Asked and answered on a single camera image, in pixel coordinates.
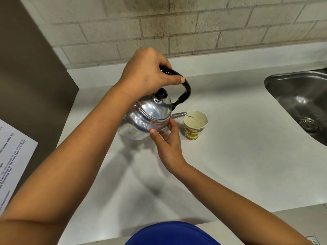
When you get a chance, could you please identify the metal sink drain strainer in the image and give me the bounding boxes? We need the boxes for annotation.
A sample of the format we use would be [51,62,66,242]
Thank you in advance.
[297,118,320,133]

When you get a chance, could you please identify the silver kettle with black handle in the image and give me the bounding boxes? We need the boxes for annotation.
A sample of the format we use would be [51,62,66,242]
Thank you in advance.
[120,65,194,141]

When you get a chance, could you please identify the printed paper cup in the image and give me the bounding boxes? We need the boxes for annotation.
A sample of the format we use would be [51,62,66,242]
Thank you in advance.
[183,110,208,141]

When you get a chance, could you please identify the person's right hand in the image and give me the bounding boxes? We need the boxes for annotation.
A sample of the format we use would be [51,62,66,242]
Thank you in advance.
[149,118,188,174]

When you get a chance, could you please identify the person's right forearm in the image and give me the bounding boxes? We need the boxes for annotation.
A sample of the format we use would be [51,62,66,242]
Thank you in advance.
[169,161,315,245]

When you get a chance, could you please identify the stainless steel sink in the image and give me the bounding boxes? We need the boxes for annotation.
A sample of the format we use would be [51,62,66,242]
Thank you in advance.
[264,68,327,147]

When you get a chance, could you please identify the person's left forearm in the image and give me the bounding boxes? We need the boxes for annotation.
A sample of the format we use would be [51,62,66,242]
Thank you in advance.
[0,84,136,245]

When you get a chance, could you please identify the white printed paper notice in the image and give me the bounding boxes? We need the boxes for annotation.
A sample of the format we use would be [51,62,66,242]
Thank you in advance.
[0,119,39,216]

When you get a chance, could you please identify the brown cabinet side panel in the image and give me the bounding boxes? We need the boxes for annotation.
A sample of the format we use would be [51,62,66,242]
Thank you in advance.
[0,0,79,202]

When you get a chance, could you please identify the blue shirt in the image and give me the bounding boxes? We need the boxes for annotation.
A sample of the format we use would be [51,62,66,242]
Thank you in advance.
[124,221,222,245]

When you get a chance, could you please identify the person's left hand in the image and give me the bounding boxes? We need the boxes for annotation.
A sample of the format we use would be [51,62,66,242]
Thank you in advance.
[118,47,186,102]

